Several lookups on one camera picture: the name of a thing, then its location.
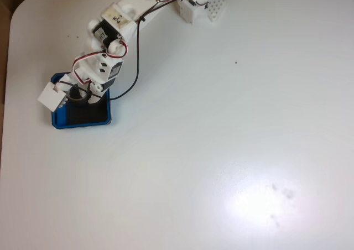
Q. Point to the black tape roll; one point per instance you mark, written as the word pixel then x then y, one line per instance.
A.
pixel 78 102

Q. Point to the blue square box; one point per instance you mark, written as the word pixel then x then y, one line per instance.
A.
pixel 83 126

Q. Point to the white camera box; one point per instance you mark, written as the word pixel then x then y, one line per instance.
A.
pixel 51 98

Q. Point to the black foam pad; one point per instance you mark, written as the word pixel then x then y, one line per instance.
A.
pixel 91 114

